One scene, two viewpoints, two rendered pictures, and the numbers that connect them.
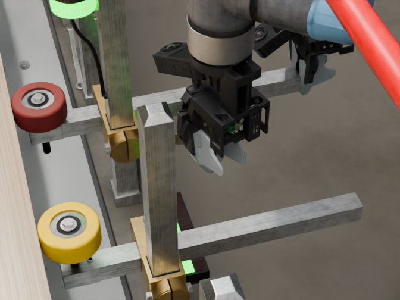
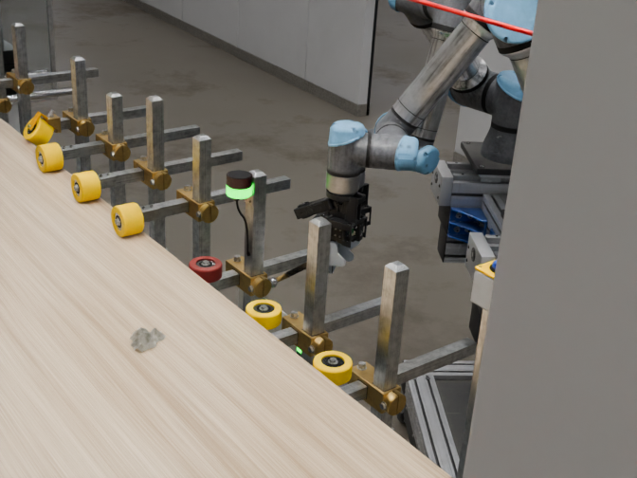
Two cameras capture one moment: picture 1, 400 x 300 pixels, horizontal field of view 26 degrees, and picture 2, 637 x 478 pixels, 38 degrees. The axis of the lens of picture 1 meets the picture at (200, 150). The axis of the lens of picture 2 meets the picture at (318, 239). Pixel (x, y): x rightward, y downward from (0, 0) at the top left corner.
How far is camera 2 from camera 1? 1.23 m
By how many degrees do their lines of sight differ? 27
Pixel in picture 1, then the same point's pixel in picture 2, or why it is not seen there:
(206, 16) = (342, 166)
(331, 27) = (406, 159)
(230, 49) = (353, 184)
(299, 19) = (391, 158)
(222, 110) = (347, 221)
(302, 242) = not seen: hidden behind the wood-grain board
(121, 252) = (285, 332)
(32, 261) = (253, 324)
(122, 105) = (259, 259)
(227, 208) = not seen: hidden behind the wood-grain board
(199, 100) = (334, 220)
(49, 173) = not seen: hidden behind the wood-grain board
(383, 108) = (336, 335)
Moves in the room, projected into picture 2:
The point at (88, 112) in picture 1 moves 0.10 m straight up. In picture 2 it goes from (230, 273) to (231, 236)
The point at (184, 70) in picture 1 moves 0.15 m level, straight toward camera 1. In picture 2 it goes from (320, 208) to (347, 235)
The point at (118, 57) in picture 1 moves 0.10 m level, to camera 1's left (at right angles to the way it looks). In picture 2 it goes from (260, 225) to (219, 229)
